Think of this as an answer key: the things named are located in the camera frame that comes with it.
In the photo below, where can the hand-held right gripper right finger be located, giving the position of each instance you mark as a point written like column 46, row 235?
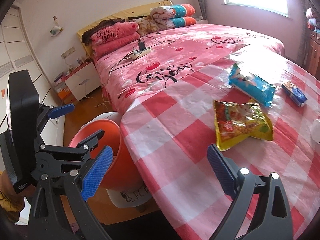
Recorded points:
column 222, row 170

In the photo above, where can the white power strip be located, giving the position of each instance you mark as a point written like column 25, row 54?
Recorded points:
column 141, row 53

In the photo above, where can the plastic bag on wall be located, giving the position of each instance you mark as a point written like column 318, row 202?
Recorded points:
column 55, row 28

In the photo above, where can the small blue box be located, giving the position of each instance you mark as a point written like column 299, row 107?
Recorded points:
column 295, row 93

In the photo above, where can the black charger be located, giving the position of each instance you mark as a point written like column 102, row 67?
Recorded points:
column 142, row 45

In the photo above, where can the orange box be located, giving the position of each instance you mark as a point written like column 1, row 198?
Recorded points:
column 64, row 93

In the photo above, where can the yellow noodle packet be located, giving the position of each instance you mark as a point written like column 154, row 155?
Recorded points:
column 240, row 122

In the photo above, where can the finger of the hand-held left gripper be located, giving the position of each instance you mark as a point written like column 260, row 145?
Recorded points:
column 61, row 111
column 75, row 150

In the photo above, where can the wall socket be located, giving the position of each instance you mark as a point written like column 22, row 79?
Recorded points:
column 68, row 52

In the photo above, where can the beige floral pillow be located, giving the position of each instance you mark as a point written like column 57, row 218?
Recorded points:
column 147, row 25

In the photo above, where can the white printed stool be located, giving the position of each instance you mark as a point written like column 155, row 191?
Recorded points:
column 130, row 195

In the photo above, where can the pile of folded clothes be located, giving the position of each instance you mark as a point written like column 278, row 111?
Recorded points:
column 313, row 18

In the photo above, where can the rolled teal orange quilt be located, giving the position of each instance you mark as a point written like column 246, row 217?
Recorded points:
column 175, row 22
column 172, row 11

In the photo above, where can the brown wooden cabinet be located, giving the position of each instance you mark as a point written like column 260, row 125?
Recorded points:
column 315, row 52

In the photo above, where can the bed with pink blanket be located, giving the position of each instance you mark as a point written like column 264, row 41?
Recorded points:
column 175, row 45

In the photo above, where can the orange plastic bucket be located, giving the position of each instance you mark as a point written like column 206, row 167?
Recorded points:
column 125, row 155

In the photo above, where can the blue white snack packet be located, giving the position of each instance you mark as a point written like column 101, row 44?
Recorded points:
column 250, row 85

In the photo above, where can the red white checked tablecloth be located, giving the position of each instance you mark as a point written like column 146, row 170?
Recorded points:
column 175, row 142

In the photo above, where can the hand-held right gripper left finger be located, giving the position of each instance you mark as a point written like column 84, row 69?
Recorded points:
column 97, row 172

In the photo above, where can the person's left forearm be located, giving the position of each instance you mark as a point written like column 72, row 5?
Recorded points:
column 6, row 200

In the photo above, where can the white nightstand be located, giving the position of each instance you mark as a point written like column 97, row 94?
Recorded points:
column 80, row 80

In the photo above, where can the folded pink blanket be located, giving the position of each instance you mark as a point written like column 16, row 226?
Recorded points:
column 112, row 47
column 112, row 33

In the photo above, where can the yellow headboard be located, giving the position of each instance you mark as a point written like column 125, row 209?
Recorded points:
column 125, row 11

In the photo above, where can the white shoe box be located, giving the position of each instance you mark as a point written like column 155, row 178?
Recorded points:
column 60, row 77

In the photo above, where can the white round object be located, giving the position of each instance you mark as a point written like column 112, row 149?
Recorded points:
column 316, row 132

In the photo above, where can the white wardrobe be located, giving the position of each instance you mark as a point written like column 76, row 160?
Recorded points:
column 20, row 42

